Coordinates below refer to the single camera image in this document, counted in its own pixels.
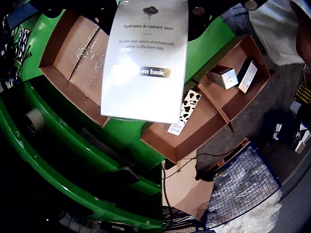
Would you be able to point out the blue denim jeans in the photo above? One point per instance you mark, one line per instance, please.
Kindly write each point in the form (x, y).
(235, 19)

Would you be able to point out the white tape roll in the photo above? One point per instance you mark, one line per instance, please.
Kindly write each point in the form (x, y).
(35, 119)

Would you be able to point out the person in white shirt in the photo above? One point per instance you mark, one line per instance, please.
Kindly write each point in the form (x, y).
(274, 29)

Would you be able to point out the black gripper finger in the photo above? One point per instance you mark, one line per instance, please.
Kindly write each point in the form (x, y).
(97, 9)
(206, 14)

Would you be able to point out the flat torn cardboard sheet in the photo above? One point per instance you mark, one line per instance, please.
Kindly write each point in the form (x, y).
(184, 189)

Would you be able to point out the cow print carton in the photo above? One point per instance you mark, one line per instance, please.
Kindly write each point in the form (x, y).
(190, 104)

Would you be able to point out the black white patterned carton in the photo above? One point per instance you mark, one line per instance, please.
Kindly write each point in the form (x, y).
(22, 46)

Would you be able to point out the yellow black hazard marker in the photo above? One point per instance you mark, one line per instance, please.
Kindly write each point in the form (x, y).
(303, 93)

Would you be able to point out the green metal machine housing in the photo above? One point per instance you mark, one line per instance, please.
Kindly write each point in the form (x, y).
(60, 157)

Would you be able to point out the person's bare forearm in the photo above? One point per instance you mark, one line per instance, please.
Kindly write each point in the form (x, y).
(303, 31)

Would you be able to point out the large shallow cardboard tray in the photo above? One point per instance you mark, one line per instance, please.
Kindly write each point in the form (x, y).
(73, 48)

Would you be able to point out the open brown cardboard box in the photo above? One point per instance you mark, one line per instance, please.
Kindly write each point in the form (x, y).
(226, 104)

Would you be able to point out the clear plastic bag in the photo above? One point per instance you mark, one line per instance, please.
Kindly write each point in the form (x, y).
(255, 218)

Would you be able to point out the blue and white carton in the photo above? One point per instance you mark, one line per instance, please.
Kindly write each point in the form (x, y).
(247, 76)

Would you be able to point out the blue crate with goods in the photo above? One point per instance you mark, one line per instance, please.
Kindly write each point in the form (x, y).
(243, 184)

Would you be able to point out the wooden pallet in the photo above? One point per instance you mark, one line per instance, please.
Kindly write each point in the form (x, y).
(223, 162)

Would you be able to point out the long white serum box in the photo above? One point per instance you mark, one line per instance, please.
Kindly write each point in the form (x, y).
(145, 97)

